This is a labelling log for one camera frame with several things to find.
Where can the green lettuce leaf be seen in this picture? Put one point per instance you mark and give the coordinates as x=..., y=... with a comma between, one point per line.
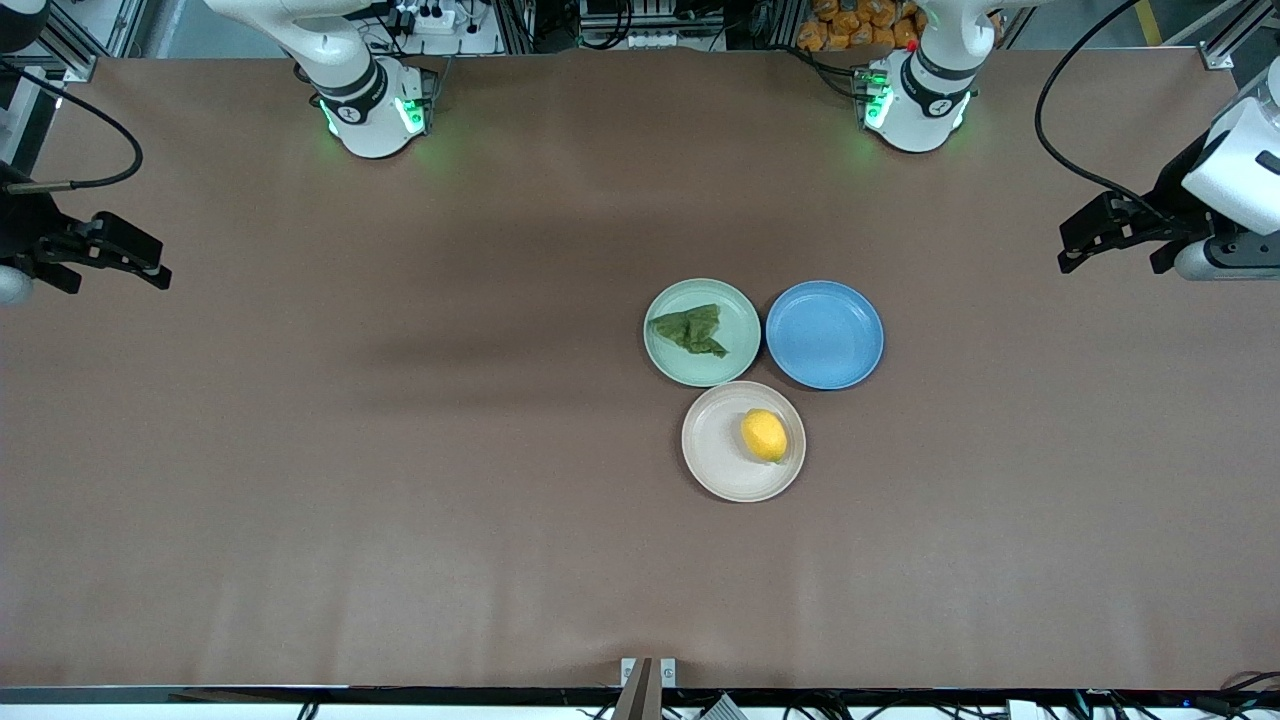
x=695, y=330

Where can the white power strip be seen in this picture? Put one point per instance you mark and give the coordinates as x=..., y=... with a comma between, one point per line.
x=428, y=18

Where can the bag of oranges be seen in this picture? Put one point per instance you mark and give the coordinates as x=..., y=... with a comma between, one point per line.
x=850, y=25

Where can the blue round plate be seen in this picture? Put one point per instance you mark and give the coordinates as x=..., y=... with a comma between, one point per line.
x=824, y=335

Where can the light green round plate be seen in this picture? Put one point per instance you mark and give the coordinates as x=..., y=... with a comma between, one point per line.
x=735, y=345

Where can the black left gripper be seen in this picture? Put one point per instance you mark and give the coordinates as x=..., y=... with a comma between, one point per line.
x=1172, y=198

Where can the aluminium frame post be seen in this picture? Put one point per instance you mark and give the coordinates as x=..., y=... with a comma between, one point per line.
x=60, y=40
x=1235, y=40

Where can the metal table edge bracket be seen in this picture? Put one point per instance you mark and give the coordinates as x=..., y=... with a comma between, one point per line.
x=648, y=680

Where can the yellow lemon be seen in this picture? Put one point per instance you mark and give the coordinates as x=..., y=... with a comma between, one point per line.
x=764, y=436

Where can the beige round plate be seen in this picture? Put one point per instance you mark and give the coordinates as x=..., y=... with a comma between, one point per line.
x=715, y=445

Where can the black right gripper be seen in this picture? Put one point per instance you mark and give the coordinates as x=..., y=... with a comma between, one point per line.
x=28, y=228

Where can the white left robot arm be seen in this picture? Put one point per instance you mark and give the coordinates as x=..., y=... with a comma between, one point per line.
x=915, y=110

